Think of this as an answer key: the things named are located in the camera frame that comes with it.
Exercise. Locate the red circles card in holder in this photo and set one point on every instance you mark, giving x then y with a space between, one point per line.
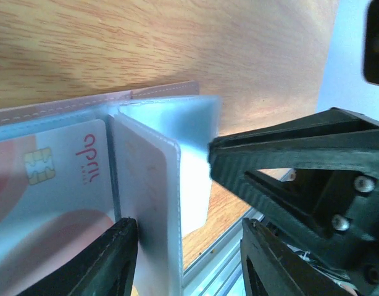
55 198

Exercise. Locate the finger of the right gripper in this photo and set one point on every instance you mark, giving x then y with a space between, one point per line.
285 126

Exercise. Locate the card with magnetic stripe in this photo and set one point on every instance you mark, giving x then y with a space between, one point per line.
144 187

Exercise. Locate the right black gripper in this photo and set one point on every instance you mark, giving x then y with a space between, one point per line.
322 191

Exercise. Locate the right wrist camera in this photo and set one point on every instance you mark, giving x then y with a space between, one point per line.
371 45

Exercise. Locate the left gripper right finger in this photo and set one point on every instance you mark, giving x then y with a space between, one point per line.
271 268

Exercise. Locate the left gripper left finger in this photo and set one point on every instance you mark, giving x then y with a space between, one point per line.
105 267

